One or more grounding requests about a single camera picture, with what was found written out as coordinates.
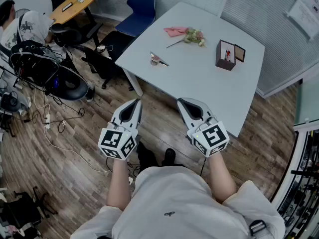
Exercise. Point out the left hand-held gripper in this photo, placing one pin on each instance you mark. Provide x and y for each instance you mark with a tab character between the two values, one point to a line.
111	138

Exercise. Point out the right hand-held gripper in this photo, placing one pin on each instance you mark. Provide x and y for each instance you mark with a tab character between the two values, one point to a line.
211	138

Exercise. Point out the small metal tool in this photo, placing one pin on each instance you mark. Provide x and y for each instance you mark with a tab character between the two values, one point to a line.
155	58

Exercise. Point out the person's right forearm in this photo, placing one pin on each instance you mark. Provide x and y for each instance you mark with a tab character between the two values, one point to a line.
220	178

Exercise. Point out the person's left forearm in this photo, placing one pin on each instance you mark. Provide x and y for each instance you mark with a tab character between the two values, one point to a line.
118	185

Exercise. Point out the white table leg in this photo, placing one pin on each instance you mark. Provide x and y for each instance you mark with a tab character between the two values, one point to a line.
133	82

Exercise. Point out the person's black trouser leg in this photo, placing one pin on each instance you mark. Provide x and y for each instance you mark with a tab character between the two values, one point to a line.
147	158

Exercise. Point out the person's black shoe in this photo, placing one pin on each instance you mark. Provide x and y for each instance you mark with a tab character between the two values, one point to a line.
170	157

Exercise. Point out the brown pen holder box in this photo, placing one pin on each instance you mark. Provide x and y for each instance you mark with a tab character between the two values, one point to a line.
223	63

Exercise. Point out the red pens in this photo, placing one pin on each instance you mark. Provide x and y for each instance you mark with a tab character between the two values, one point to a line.
227	55

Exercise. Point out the smartphone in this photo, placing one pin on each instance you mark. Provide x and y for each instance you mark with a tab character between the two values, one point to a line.
109	48

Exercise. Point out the steel tumbler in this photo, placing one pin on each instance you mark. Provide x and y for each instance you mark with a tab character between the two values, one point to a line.
100	49

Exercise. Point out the artificial flower bouquet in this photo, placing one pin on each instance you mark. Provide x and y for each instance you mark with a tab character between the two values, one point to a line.
194	36

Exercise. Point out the white power strip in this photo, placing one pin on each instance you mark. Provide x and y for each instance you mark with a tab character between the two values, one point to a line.
47	121

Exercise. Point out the pink cloth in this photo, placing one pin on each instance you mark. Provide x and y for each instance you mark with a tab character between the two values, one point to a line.
174	31

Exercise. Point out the person's white shirt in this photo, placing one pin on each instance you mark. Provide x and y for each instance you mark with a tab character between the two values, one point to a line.
179	208

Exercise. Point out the black armchair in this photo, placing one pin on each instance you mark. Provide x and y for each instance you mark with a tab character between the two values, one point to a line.
67	35

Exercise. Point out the blue chair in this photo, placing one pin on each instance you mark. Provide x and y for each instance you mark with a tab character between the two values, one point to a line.
138	14

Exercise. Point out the black mesh office chair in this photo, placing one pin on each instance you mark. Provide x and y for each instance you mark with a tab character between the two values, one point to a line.
37	63

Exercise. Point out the round wooden table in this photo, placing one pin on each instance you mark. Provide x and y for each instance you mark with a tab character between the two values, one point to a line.
74	9

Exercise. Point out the black phone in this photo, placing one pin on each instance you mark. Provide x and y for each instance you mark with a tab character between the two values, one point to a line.
67	7

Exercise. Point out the black metal rack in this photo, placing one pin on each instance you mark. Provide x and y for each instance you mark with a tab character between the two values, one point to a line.
302	188

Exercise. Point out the black chair base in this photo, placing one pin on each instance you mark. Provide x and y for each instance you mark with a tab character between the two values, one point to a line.
25	210

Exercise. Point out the brown picture frame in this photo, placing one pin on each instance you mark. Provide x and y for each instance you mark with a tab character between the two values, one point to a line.
239	53

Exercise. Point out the white wall poster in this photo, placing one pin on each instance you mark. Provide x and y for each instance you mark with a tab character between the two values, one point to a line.
305	14

